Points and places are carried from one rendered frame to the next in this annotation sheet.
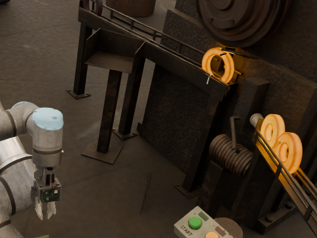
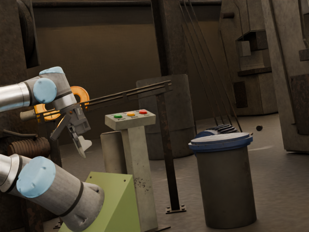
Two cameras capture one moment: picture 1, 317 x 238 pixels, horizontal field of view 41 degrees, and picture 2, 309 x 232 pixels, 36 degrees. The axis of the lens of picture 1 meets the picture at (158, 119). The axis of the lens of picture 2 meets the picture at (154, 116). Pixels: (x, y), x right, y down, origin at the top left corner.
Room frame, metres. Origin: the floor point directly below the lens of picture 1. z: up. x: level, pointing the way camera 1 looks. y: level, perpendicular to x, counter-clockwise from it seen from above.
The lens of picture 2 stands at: (0.18, 2.08, 0.67)
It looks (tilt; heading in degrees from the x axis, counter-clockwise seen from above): 2 degrees down; 286
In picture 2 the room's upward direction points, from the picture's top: 8 degrees counter-clockwise
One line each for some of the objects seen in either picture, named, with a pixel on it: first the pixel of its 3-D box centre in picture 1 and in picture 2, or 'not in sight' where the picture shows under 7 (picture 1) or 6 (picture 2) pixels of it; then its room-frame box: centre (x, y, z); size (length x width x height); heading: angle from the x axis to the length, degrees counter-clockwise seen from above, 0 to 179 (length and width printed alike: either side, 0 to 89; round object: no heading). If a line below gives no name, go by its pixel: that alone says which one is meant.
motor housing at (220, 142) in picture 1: (221, 188); (34, 185); (1.64, -0.38, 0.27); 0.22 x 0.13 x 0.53; 49
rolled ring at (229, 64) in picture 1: (217, 66); not in sight; (1.97, -0.23, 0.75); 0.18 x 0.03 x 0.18; 48
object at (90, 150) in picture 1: (107, 99); not in sight; (2.07, 0.31, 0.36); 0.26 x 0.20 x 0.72; 84
